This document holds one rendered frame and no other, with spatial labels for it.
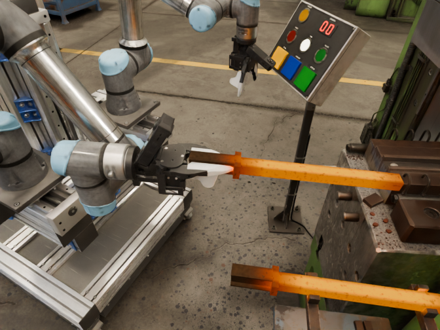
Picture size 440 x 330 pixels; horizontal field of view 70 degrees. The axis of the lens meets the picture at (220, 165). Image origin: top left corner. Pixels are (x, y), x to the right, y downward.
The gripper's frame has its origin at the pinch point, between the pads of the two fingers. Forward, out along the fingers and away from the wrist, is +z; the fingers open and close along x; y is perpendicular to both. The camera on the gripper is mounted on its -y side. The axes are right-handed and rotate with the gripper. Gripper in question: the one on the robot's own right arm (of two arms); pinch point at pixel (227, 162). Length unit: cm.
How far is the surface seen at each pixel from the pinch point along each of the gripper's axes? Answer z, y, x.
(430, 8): 40, -23, -28
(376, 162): 42.0, 15.5, -21.8
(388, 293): 32.3, 14.4, 17.5
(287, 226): 39, 111, -69
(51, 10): -274, 111, -423
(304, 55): 26, 6, -70
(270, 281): 9.9, 14.4, 17.0
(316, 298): 18.7, 15.1, 19.2
